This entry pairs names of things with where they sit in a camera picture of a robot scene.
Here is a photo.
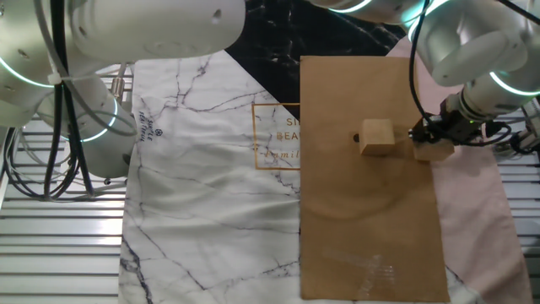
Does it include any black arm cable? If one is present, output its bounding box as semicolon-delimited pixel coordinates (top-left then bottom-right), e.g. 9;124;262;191
407;0;514;147

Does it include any light wooden cube block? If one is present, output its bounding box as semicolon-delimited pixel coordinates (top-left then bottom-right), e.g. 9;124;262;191
412;139;456;162
359;118;397;156

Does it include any black cable bundle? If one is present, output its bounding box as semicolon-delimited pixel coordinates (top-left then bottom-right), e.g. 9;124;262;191
0;0;96;202

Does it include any brown cardboard sheet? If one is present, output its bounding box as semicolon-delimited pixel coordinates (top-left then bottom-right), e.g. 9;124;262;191
299;55;451;304

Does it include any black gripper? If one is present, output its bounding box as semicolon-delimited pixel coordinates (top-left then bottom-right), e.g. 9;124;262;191
407;99;484;147

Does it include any grey cable with metal plug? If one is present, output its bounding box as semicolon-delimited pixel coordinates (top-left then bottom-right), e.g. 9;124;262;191
110;62;127;102

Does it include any marble pattern cloth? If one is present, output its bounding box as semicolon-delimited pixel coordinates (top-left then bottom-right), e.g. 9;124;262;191
117;0;535;304

